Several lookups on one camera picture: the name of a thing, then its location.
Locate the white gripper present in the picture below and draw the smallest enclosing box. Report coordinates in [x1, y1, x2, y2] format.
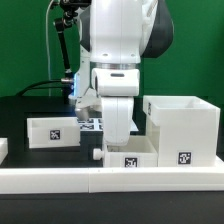
[101, 97, 134, 146]

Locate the white drawer box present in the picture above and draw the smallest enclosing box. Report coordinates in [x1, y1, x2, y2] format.
[93, 135, 158, 168]
[27, 117, 80, 148]

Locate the white drawer cabinet frame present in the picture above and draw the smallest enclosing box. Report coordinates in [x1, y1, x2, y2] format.
[143, 96, 220, 167]

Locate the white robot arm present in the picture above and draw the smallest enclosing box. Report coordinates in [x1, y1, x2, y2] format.
[73, 0, 174, 146]

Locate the marker tag sheet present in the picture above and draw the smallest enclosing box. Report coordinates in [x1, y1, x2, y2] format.
[76, 117, 140, 133]

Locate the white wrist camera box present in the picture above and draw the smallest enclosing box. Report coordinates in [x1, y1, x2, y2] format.
[91, 68, 140, 97]

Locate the grey cable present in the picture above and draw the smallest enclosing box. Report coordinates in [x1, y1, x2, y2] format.
[45, 0, 57, 98]

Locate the white fence wall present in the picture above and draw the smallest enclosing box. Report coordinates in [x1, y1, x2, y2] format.
[0, 137, 224, 195]

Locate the black cable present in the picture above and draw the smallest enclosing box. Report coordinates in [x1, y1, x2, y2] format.
[15, 78, 75, 98]

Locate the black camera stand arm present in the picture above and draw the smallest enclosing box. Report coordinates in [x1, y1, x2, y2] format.
[52, 0, 93, 80]

